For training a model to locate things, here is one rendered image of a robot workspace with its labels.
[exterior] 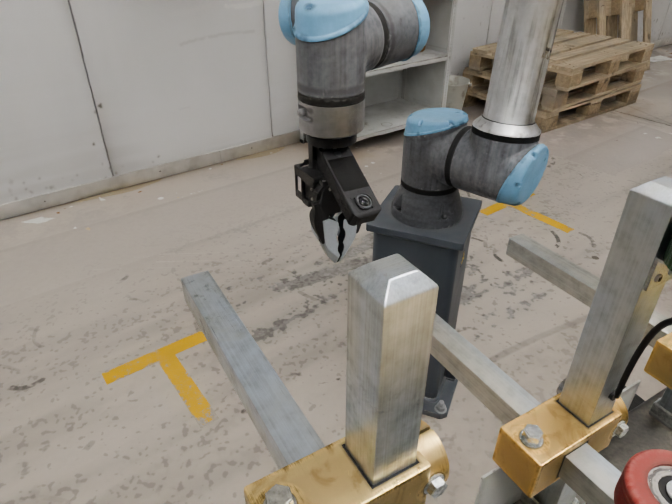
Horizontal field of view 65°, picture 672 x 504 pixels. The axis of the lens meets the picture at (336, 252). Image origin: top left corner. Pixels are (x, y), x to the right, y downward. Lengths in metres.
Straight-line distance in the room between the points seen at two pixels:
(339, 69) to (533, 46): 0.59
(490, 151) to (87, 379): 1.43
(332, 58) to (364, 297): 0.44
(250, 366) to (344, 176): 0.34
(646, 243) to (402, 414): 0.24
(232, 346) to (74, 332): 1.69
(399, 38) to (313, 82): 0.14
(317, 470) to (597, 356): 0.28
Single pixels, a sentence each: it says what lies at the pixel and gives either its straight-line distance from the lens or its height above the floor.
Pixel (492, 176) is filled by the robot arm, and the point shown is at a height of 0.79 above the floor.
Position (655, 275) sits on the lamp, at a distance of 0.47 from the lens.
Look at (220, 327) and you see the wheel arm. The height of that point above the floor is 0.96.
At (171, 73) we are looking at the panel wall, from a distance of 3.07.
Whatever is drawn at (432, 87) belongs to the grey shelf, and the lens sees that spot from 3.80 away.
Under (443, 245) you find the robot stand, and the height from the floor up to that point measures 0.59.
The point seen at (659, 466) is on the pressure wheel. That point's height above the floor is 0.91.
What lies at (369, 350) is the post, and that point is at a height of 1.08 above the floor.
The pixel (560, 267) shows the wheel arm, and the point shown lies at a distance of 0.81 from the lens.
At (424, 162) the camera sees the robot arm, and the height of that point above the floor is 0.77.
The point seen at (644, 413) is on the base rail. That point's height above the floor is 0.70.
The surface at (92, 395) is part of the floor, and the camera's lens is 1.88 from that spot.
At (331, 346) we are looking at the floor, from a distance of 1.87.
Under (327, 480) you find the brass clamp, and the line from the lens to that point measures 0.37.
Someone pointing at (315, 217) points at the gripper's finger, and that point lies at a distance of 0.75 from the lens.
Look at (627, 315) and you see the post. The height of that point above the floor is 1.00.
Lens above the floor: 1.28
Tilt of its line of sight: 33 degrees down
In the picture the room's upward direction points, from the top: straight up
